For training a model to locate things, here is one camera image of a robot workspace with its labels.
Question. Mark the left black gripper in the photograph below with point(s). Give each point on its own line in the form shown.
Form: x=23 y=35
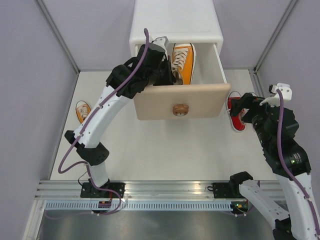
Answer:
x=170 y=79

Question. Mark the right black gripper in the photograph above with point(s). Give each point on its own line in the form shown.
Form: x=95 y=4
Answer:
x=245 y=101

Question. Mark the orange sneaker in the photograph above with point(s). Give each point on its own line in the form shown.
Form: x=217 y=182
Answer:
x=82 y=110
x=183 y=62

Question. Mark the beige top drawer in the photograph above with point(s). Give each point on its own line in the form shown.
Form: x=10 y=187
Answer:
x=205 y=97

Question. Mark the brown bear knob top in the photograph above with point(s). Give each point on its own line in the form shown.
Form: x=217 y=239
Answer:
x=180 y=110

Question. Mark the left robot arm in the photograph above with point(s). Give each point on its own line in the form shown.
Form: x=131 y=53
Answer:
x=125 y=81

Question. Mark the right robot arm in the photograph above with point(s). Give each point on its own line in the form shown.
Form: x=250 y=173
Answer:
x=290 y=164

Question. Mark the white shoe cabinet body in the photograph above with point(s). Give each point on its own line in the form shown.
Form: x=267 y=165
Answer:
x=181 y=21

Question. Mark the red sneaker left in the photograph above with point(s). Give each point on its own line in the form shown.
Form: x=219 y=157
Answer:
x=235 y=121

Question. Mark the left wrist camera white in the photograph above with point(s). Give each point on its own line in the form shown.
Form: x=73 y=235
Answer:
x=162 y=41

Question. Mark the right aluminium frame post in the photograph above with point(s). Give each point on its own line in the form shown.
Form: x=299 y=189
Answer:
x=254 y=71

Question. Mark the aluminium frame post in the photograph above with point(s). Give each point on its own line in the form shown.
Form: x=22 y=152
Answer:
x=57 y=34
x=254 y=71

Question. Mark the left aluminium frame post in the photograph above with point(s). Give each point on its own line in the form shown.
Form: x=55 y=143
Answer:
x=57 y=34

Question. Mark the white slotted cable duct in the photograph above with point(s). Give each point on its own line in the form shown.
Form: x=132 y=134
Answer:
x=224 y=206

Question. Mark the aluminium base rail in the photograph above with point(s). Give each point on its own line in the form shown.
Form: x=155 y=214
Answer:
x=133 y=190

